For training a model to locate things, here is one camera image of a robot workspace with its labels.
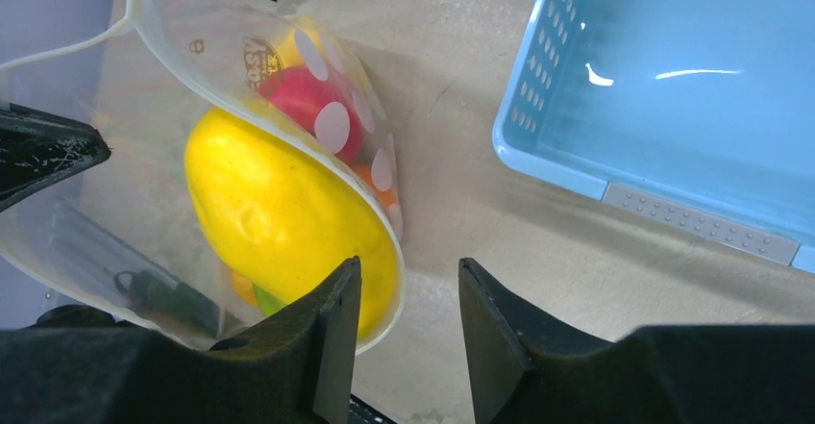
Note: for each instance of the orange fruit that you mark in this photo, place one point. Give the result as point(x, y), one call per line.
point(381, 180)

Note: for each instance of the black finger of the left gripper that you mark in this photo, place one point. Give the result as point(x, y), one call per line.
point(40, 149)

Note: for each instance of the clear zip top bag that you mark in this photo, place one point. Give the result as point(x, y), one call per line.
point(123, 236)

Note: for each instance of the yellow mango fruit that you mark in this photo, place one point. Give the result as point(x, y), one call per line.
point(283, 220)

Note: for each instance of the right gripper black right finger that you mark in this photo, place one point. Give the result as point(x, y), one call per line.
point(504, 335)

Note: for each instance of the light blue plastic basket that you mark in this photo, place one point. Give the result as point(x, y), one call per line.
point(696, 114)

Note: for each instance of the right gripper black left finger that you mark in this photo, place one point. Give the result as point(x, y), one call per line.
point(295, 366)

